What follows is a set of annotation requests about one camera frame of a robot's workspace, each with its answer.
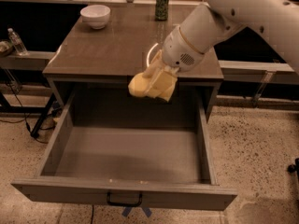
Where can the black drawer handle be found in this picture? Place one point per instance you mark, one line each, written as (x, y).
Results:
(122, 199)

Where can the grey wooden drawer cabinet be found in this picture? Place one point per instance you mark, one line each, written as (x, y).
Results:
(97, 66)

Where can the clear plastic water bottle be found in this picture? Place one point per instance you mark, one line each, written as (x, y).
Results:
(17, 42)

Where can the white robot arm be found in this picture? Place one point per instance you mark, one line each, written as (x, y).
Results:
(275, 21)

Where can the low grey side shelf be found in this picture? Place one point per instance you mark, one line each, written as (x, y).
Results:
(34, 60)

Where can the blue tape on floor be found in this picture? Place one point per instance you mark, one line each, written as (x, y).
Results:
(127, 211)

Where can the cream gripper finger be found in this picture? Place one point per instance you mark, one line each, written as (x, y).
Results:
(155, 63)
(162, 83)

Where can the small dish on shelf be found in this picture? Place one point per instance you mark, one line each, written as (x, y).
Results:
(5, 48)

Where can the white ceramic bowl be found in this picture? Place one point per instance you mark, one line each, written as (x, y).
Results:
(96, 16)

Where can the open grey top drawer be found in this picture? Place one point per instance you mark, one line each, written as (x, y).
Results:
(169, 164)

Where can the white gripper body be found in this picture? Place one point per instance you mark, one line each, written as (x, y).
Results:
(179, 52)

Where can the green drink can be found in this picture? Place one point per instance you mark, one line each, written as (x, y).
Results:
(161, 10)

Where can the yellow sponge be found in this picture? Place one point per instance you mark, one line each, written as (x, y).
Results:
(138, 85)

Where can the black caster wheel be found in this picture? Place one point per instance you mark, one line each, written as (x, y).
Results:
(294, 167)

